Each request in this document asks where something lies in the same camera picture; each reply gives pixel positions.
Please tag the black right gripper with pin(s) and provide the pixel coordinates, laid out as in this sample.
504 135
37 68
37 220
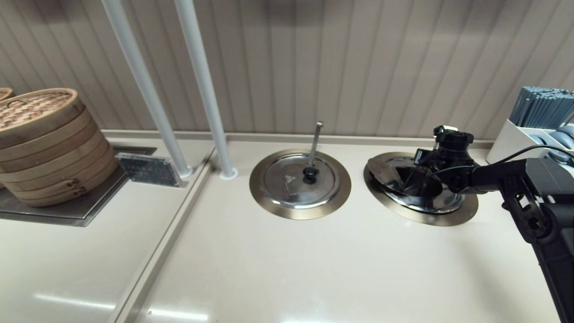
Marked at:
453 172

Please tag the steel pot lid black knob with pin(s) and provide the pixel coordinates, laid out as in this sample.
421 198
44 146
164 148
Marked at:
287 179
390 172

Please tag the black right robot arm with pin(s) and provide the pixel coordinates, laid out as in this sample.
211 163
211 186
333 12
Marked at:
551 224

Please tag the white cutlery holder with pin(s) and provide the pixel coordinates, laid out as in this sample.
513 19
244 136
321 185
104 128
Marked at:
504 143

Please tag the grey chopsticks bundle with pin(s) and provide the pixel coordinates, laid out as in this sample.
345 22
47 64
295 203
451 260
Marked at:
542 105

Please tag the white metal pole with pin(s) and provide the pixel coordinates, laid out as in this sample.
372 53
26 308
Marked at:
202 72
142 80

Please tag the recessed stainless steel tray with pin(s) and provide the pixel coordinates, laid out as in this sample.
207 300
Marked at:
67 216

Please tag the stacked bamboo steamer baskets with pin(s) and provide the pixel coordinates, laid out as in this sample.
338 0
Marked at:
45 148

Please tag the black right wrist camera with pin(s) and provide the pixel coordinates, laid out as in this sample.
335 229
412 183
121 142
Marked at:
455 141

